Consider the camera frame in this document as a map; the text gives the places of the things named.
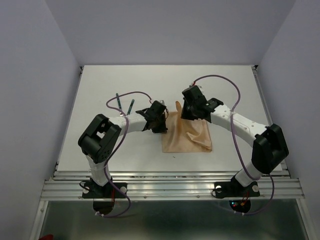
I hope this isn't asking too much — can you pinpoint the green handled knife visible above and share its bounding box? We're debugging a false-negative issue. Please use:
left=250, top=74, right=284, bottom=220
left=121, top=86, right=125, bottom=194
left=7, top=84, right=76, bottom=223
left=126, top=99, right=135, bottom=115

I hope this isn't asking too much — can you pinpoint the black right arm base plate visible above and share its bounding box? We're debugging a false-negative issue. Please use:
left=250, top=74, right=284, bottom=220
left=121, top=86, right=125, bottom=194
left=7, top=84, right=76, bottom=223
left=211, top=181, right=260, bottom=199

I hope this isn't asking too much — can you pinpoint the aluminium mounting rail frame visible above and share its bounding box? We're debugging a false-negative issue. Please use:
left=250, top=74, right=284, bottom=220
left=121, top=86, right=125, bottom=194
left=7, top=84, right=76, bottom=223
left=29, top=64, right=316, bottom=240

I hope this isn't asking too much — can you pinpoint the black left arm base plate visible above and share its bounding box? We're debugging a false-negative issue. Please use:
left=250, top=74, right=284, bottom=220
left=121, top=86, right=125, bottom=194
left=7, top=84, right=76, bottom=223
left=79, top=180, right=126, bottom=199

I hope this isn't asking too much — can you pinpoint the beige cloth napkin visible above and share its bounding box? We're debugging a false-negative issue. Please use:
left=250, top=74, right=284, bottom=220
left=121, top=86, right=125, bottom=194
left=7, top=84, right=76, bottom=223
left=161, top=101, right=213, bottom=153

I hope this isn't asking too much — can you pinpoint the red object at bottom edge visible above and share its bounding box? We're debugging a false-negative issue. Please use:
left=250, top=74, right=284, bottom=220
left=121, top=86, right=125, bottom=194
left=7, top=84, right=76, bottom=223
left=38, top=234, right=54, bottom=240

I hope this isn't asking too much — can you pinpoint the green handled fork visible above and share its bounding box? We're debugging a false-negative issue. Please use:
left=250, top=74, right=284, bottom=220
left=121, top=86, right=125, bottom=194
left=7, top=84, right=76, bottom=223
left=115, top=93, right=122, bottom=110

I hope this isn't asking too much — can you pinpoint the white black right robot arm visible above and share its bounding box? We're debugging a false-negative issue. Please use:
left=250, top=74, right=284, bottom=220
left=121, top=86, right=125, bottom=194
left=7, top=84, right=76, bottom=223
left=181, top=85, right=289, bottom=195

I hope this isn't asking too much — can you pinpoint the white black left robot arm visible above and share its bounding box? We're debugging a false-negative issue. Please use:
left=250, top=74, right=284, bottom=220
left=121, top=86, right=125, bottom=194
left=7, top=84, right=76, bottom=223
left=78, top=100, right=168, bottom=197

